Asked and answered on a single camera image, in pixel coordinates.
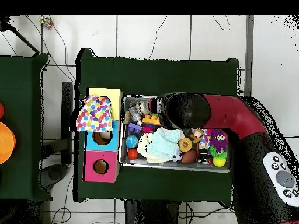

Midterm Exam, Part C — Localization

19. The light teal cloth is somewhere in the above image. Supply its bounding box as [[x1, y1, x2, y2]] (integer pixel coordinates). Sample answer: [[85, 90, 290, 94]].
[[148, 128, 184, 159]]

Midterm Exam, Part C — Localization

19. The colourful patterned cloth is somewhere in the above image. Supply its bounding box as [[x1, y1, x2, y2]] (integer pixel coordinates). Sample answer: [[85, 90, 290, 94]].
[[75, 94, 114, 133]]

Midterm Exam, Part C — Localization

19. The shallow clear bin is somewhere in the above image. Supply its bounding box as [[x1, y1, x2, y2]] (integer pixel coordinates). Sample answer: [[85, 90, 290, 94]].
[[119, 95, 232, 173]]

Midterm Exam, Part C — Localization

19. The wooden box with three holes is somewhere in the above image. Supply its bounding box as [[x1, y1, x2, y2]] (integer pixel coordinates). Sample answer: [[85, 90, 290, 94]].
[[83, 86, 124, 184]]

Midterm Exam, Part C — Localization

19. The orange building block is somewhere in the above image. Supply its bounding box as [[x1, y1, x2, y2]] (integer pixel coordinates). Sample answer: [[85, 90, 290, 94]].
[[142, 114, 162, 127]]

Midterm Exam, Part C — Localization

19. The crushed silver can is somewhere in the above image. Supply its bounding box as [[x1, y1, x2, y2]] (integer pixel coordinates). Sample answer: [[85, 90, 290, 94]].
[[135, 100, 152, 115]]

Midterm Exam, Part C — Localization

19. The cream yellow cloth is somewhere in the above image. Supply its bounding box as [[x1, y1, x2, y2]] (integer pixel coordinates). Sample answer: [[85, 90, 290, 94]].
[[136, 134, 173, 164]]

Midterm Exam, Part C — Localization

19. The blue globe ball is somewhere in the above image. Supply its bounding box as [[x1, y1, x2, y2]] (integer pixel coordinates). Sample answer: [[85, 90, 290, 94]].
[[126, 135, 140, 149]]

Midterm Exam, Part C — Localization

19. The dark green table cloth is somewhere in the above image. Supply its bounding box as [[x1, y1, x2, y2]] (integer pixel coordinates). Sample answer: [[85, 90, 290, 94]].
[[74, 48, 240, 204]]

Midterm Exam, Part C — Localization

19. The small brown football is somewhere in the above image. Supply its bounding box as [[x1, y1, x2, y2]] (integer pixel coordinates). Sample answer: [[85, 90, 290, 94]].
[[181, 149, 198, 165]]

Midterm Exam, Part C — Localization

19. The purple spiky monster toy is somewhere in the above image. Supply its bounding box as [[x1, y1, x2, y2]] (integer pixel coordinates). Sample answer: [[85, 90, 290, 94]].
[[207, 129, 230, 152]]

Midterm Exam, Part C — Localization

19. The green covered side table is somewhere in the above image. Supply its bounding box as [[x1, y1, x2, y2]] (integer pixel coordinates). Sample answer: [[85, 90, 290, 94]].
[[0, 53, 50, 201]]

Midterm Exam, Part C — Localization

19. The orange bowl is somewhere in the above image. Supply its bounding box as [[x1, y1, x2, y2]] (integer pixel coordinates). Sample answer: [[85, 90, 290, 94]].
[[0, 121, 17, 166]]

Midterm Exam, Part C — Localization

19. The small colourful toy on floor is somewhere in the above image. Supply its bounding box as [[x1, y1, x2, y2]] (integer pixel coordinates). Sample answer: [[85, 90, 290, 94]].
[[39, 16, 54, 30]]

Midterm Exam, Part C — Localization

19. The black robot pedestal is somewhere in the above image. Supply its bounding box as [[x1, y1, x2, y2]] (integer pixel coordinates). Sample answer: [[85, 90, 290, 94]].
[[123, 199, 180, 224]]

